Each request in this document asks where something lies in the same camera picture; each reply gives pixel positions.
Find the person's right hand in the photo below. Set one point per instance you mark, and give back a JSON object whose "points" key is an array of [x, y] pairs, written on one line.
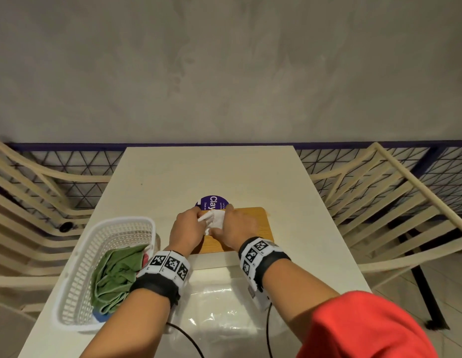
{"points": [[240, 229]]}

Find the person's left hand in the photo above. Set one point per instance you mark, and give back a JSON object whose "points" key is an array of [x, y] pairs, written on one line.
{"points": [[184, 233]]}

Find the person's left fingers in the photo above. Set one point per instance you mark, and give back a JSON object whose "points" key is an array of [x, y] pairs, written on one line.
{"points": [[199, 224]]}

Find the person's right thumb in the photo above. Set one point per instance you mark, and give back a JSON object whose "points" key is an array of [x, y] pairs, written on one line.
{"points": [[217, 232]]}

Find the person's right forearm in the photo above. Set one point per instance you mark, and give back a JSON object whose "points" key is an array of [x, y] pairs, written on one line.
{"points": [[296, 294]]}

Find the person's left forearm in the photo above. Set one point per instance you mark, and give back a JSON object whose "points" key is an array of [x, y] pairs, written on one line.
{"points": [[134, 324]]}

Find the round purple sticker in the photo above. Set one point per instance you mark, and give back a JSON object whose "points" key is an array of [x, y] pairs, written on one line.
{"points": [[210, 201]]}

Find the wooden cutting board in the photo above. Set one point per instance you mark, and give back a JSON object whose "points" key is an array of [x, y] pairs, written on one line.
{"points": [[261, 223]]}

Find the right wristband with marker tags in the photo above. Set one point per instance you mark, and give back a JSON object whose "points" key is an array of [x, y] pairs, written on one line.
{"points": [[259, 257]]}

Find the wristband with marker tags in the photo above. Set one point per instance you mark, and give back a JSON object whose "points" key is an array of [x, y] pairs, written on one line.
{"points": [[259, 257], [165, 266]]}

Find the left wristband with marker tags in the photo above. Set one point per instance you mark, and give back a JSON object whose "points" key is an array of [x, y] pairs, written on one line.
{"points": [[165, 266]]}

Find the red cloth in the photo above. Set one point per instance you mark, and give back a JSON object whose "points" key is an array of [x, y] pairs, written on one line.
{"points": [[146, 259]]}

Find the clear plastic bag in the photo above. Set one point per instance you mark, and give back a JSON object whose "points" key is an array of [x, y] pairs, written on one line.
{"points": [[219, 316]]}

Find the green cloth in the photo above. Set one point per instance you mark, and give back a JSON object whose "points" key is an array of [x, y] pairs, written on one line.
{"points": [[115, 274]]}

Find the white plastic laundry basket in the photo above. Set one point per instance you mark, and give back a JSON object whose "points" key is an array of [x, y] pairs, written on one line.
{"points": [[80, 257]]}

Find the small black round cap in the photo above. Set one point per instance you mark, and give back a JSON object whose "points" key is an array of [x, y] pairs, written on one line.
{"points": [[66, 227]]}

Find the blue cloth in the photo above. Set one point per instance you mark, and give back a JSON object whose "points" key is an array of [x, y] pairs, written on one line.
{"points": [[100, 317]]}

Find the red shirt sleeve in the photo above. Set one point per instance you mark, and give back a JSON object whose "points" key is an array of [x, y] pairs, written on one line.
{"points": [[361, 328]]}

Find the cream slatted chair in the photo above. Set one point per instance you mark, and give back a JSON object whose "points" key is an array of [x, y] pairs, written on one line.
{"points": [[26, 227], [395, 205]]}

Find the dark metal support leg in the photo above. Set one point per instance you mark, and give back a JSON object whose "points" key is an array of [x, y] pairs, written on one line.
{"points": [[426, 290]]}

